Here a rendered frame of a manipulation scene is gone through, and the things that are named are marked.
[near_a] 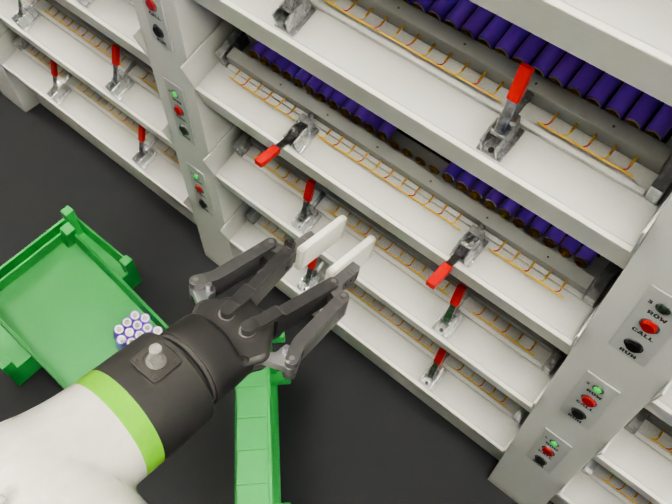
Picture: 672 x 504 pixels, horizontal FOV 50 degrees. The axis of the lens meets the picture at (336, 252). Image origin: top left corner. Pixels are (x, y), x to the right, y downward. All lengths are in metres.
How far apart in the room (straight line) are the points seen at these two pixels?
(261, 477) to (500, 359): 0.39
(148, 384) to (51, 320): 0.87
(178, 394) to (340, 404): 0.80
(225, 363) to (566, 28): 0.37
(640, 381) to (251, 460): 0.57
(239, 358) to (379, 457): 0.74
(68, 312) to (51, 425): 0.89
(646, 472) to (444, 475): 0.41
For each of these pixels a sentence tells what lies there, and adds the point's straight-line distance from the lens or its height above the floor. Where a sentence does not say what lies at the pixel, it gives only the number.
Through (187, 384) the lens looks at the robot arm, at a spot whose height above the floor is 0.74.
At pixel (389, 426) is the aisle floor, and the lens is 1.35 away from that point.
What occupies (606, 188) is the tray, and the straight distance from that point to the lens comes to 0.71.
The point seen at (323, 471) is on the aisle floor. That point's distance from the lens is 1.32.
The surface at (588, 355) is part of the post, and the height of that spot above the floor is 0.54.
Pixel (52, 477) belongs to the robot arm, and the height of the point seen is 0.78.
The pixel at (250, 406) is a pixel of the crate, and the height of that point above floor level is 0.20.
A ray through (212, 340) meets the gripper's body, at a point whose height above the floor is 0.73.
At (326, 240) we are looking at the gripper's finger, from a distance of 0.73.
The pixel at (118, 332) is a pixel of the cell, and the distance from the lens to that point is 1.37.
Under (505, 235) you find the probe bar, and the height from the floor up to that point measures 0.58.
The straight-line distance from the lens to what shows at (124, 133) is 1.54.
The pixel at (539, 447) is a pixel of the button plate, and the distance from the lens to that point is 1.10.
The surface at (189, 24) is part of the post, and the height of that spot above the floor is 0.64.
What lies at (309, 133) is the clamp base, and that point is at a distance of 0.96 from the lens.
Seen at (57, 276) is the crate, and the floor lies 0.10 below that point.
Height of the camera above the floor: 1.27
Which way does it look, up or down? 58 degrees down
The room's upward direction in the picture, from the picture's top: straight up
